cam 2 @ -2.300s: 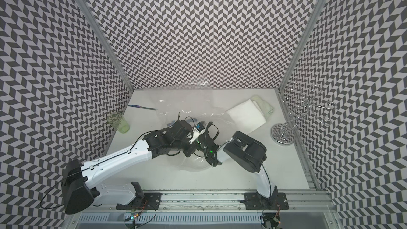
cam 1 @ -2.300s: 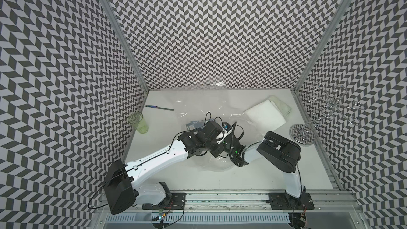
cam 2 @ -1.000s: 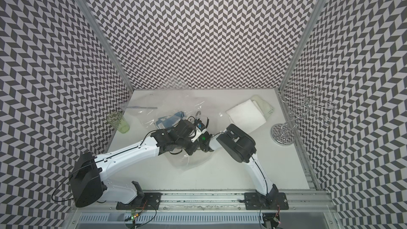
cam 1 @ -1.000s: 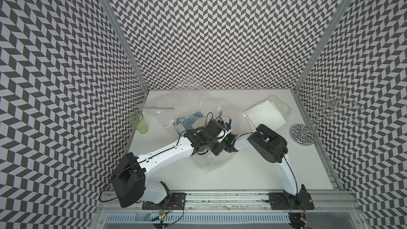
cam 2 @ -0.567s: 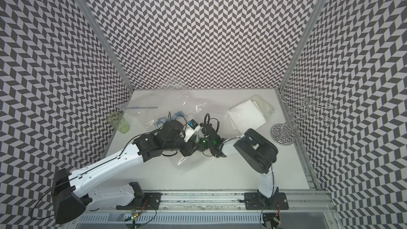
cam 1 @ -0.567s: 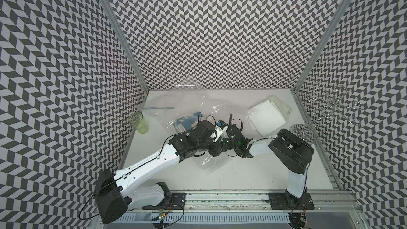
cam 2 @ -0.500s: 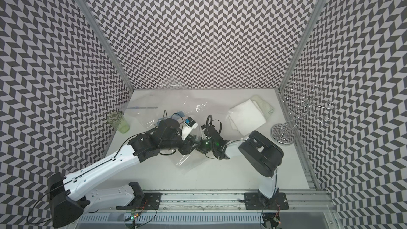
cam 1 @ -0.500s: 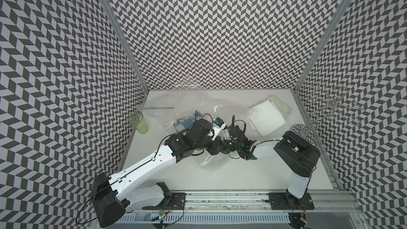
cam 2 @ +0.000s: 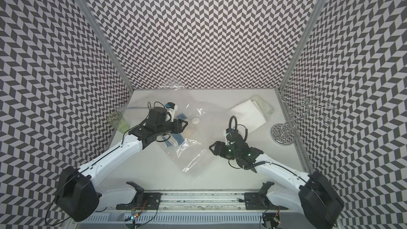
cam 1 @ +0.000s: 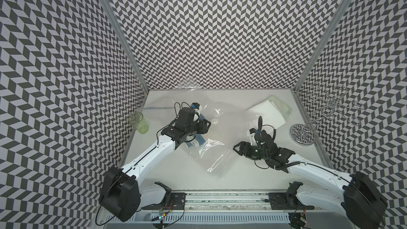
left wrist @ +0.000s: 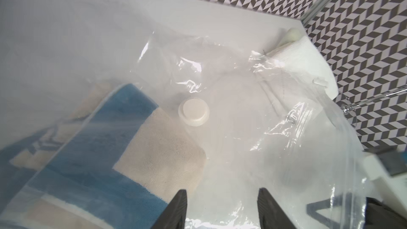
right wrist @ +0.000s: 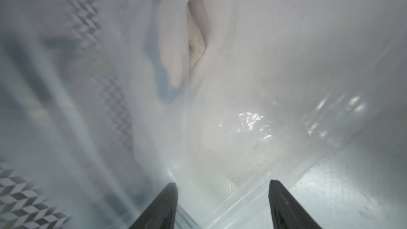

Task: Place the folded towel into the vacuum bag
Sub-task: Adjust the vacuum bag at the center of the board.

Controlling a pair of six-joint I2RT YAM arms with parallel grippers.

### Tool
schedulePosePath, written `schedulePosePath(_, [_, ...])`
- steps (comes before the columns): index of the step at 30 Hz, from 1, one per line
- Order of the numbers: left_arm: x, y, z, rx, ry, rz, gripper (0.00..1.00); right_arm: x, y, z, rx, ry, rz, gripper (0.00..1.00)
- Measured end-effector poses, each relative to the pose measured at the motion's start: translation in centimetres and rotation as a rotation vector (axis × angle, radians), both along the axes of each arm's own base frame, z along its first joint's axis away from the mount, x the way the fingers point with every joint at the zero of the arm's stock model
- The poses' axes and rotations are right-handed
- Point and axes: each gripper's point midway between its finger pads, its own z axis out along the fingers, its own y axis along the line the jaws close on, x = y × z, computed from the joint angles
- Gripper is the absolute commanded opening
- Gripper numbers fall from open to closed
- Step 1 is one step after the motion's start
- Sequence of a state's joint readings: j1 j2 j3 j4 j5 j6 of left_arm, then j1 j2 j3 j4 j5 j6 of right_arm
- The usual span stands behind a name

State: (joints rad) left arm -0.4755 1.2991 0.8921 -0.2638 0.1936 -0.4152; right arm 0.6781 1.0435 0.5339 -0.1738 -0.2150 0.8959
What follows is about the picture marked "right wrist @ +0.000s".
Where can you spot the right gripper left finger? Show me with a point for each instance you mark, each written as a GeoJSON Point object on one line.
{"type": "Point", "coordinates": [161, 213]}

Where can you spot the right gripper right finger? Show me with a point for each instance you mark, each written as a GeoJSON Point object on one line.
{"type": "Point", "coordinates": [286, 211]}

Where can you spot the clear plastic vacuum bag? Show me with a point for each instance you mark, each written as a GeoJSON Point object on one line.
{"type": "Point", "coordinates": [312, 93]}

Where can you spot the blue and cream towel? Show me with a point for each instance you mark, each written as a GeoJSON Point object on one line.
{"type": "Point", "coordinates": [173, 44]}

